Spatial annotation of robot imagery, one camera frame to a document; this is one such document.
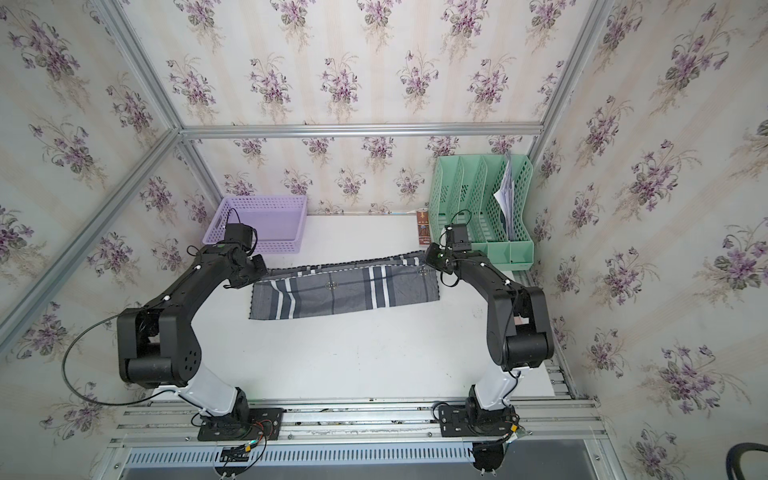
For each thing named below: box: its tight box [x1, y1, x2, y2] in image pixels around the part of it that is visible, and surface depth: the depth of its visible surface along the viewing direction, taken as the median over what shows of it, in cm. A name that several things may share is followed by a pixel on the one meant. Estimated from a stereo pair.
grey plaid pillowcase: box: [249, 250, 440, 319], surface depth 95 cm
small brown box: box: [416, 211, 431, 245], surface depth 117 cm
